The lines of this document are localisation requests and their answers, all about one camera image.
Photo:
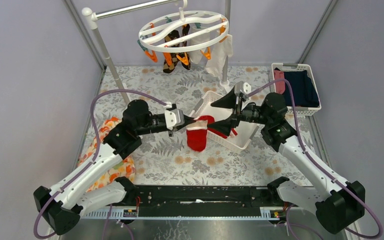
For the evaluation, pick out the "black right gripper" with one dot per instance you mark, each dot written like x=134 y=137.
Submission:
x=225 y=126

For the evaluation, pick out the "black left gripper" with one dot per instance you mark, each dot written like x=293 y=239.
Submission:
x=185 y=120

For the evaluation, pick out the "red snowflake sock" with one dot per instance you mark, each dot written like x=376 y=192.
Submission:
x=196 y=133

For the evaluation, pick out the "orange clip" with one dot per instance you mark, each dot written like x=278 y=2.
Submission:
x=168 y=58
x=206 y=53
x=184 y=59

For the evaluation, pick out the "teal front clip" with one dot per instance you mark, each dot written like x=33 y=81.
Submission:
x=142 y=46

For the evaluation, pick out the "white round clip hanger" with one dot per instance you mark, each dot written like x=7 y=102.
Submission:
x=198 y=29

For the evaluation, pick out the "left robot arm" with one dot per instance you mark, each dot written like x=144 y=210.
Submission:
x=66 y=202

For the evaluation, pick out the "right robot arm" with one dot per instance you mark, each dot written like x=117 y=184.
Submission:
x=335 y=201

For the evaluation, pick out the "white perforated sock basket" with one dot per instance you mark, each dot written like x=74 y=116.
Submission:
x=245 y=130

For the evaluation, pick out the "white rack right foot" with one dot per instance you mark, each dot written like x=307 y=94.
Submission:
x=225 y=86

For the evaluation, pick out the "pink garment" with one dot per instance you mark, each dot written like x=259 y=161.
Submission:
x=280 y=86

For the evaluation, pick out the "floral orange cloth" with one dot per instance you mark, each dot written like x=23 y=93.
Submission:
x=124 y=168

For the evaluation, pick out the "navy garment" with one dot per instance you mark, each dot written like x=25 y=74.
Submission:
x=304 y=92

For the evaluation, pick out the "white basket with clothes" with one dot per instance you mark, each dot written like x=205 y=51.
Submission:
x=288 y=94

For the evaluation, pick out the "grey horizontal rack bar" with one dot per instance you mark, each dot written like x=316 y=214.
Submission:
x=128 y=9

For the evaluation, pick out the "grey left rack pole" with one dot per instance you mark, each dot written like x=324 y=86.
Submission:
x=92 y=19

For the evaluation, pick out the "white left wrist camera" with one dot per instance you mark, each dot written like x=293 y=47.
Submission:
x=174 y=117

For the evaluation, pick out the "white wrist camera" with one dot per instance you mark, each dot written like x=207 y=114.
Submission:
x=242 y=90
x=174 y=117

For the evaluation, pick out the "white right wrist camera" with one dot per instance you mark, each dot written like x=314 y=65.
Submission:
x=242 y=90

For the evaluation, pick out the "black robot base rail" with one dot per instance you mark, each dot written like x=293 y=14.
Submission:
x=170 y=201

